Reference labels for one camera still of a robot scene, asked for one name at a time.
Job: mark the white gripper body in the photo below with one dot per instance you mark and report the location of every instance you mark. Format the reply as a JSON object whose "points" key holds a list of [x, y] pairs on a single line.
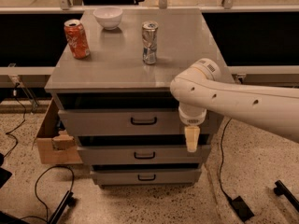
{"points": [[193, 119]]}

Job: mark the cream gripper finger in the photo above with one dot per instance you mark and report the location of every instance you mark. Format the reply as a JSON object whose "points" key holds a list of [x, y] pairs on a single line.
{"points": [[191, 136]]}

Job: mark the grey top drawer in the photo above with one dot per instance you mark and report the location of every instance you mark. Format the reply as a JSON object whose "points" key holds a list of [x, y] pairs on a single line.
{"points": [[116, 122]]}

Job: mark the grey drawer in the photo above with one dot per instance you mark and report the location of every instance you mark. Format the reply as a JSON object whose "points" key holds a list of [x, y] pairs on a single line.
{"points": [[122, 155], [116, 122], [146, 177]]}

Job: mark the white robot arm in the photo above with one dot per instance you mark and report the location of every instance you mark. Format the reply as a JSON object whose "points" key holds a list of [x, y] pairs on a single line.
{"points": [[199, 89]]}

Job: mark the grey bottom drawer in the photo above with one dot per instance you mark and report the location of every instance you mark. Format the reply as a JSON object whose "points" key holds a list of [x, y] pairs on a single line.
{"points": [[146, 177]]}

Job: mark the grey drawer cabinet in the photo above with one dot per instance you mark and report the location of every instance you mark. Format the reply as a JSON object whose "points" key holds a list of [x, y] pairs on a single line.
{"points": [[114, 75]]}

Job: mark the grey middle drawer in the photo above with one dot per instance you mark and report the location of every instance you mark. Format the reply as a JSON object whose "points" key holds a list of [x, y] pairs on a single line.
{"points": [[122, 155]]}

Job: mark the crushed silver can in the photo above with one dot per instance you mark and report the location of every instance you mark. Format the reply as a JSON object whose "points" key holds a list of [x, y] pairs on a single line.
{"points": [[149, 38]]}

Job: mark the black power adapter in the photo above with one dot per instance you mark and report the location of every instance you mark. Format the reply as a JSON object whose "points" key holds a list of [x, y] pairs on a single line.
{"points": [[241, 209]]}

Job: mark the black stand foot right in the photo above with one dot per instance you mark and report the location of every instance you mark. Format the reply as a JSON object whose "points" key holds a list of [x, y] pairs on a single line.
{"points": [[281, 189]]}

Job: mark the black stand foot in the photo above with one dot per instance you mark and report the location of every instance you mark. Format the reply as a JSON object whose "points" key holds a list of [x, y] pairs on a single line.
{"points": [[67, 201], [281, 189]]}

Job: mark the white bowl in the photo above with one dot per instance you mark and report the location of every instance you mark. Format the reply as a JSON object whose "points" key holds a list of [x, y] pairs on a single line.
{"points": [[108, 17]]}

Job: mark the orange soda can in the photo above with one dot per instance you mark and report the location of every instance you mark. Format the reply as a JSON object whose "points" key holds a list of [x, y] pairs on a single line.
{"points": [[76, 38]]}

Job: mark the cardboard box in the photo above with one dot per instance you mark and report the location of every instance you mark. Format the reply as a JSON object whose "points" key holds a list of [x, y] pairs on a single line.
{"points": [[55, 145]]}

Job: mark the black stand foot left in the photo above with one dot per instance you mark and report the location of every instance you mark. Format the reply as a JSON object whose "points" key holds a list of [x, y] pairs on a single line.
{"points": [[67, 201]]}

